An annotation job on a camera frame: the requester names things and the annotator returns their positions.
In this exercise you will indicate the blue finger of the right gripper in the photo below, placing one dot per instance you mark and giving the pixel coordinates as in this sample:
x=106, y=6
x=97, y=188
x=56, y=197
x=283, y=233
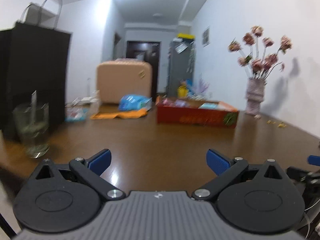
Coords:
x=314, y=160

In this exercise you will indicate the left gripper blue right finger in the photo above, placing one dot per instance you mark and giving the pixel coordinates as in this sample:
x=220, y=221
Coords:
x=227, y=172

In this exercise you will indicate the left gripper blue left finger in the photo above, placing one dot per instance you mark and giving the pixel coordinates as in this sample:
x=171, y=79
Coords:
x=88, y=172

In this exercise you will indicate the yellow petal crumbs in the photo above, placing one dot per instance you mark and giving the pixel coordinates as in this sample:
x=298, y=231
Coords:
x=279, y=124

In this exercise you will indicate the blue snack packet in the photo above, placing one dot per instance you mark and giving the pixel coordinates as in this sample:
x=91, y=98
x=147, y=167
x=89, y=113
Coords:
x=75, y=114

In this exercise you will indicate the orange cloth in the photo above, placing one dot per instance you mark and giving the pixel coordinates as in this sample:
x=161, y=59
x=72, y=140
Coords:
x=122, y=115

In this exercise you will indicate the blue tissue pack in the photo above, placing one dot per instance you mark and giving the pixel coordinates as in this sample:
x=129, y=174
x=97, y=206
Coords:
x=134, y=102

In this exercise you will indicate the red orange cardboard box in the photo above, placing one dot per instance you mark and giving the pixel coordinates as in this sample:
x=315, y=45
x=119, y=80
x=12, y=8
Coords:
x=196, y=112

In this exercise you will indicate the pink textured vase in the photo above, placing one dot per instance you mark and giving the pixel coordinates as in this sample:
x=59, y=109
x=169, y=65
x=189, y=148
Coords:
x=255, y=92

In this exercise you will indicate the drinking glass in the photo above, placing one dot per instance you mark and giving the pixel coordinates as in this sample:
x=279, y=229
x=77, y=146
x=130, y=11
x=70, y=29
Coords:
x=32, y=124

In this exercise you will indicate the pink hard-shell suitcase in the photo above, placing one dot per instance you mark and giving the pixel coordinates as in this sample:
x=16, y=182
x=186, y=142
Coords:
x=118, y=78

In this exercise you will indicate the dried pink rose bouquet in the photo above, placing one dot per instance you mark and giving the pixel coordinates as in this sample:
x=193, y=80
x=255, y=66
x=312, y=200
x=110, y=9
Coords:
x=254, y=58

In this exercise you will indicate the grey metal cabinet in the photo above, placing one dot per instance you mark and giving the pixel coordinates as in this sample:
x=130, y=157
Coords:
x=180, y=68

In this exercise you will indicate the dark entrance door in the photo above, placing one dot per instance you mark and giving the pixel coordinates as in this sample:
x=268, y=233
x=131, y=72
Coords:
x=147, y=55

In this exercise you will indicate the black paper shopping bag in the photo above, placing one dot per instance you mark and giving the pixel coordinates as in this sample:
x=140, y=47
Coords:
x=33, y=59

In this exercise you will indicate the cluttered wire storage rack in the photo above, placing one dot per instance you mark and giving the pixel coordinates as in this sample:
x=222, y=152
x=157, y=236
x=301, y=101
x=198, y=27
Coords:
x=187, y=90

